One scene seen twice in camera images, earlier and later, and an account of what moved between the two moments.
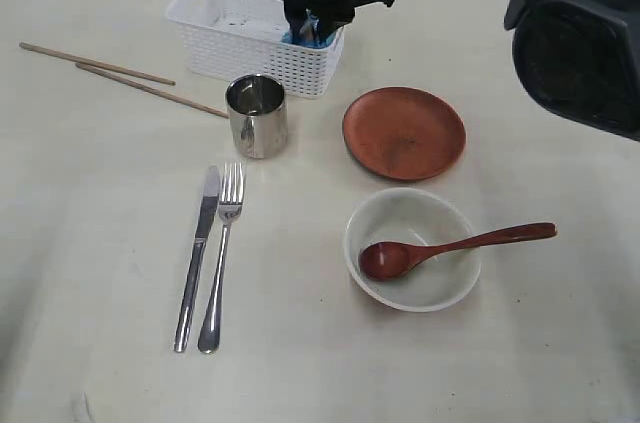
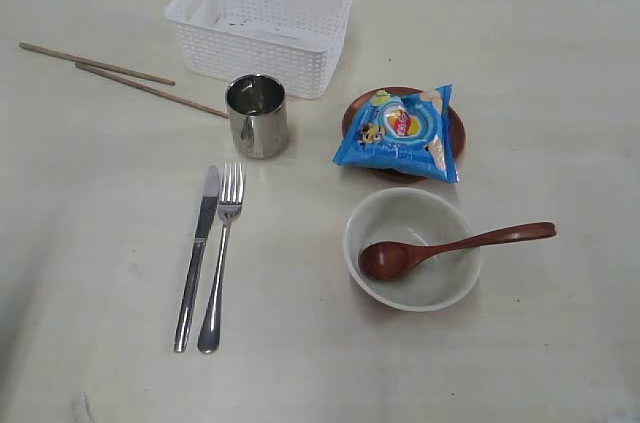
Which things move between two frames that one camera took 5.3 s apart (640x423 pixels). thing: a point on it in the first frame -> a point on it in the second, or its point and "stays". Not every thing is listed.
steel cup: (257, 107) stays
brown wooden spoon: (389, 261) stays
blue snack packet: (308, 34) -> (413, 132)
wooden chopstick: (97, 63) stays
